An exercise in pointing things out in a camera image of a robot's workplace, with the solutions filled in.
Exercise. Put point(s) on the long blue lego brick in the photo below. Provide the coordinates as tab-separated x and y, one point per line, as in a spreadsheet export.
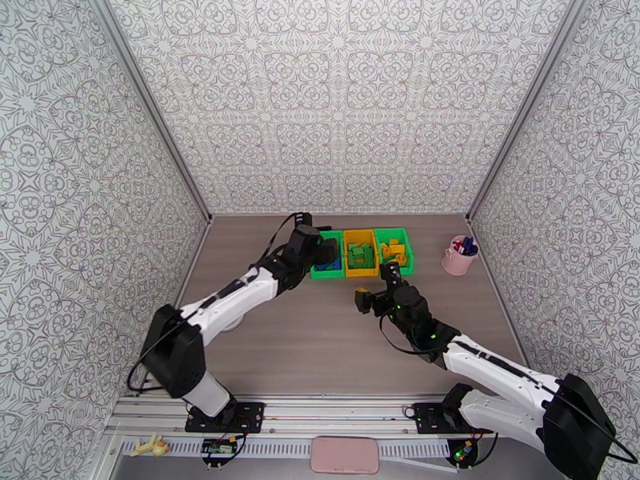
325	266

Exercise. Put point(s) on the green circuit board black mount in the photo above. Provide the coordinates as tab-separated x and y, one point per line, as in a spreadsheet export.
218	447
462	451

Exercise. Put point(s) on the pink cup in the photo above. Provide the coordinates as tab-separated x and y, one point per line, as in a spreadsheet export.
457	266

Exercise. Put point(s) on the aluminium corner post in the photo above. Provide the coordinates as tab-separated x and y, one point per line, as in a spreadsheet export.
525	101
151	101

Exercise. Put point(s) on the blue marker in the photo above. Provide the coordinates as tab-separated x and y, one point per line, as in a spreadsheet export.
468	242

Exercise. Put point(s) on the yellow plastic bin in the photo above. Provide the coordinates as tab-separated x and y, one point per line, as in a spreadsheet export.
360	272

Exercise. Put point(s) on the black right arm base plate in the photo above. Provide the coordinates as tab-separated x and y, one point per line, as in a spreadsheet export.
425	418

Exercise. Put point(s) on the pale yellow toy figure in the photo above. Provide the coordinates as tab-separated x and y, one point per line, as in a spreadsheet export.
142	446

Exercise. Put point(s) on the white alarm clock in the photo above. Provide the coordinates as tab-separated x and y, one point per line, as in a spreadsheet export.
235	327

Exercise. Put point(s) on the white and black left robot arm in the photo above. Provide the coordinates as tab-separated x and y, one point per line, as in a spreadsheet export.
230	303

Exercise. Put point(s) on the yellow rubber duck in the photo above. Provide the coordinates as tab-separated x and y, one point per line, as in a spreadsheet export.
161	449

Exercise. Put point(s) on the red marker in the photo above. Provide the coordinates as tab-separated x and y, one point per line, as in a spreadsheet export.
461	247

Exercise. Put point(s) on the aluminium side rail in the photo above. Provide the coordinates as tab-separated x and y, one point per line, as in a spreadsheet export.
199	248

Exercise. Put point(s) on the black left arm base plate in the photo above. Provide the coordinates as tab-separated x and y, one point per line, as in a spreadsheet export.
250	417

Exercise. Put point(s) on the aluminium front rail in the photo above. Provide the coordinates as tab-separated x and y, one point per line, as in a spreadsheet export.
340	408

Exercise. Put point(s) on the short blue lego brick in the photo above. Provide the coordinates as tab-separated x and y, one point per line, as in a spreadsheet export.
337	263

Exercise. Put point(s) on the pink rectangular pad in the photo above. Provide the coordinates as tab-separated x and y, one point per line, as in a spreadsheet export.
345	456

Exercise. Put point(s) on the green plastic bin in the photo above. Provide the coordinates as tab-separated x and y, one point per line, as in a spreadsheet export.
407	271
327	275

